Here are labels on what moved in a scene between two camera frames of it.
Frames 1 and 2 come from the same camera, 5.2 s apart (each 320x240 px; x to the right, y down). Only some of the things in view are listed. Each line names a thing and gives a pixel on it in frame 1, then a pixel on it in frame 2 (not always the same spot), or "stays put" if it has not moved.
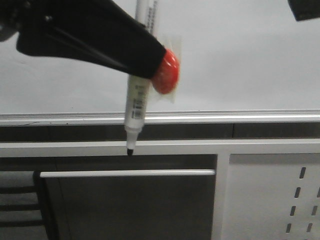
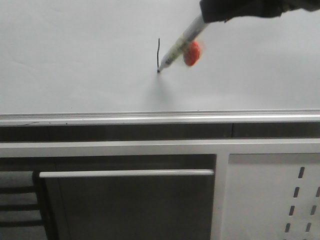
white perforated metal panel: [272, 196] stays put
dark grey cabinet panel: [175, 204] stays put
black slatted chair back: [22, 206] stays put
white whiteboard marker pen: [139, 88] to [199, 24]
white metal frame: [221, 148] stays put
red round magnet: [166, 77] to [191, 54]
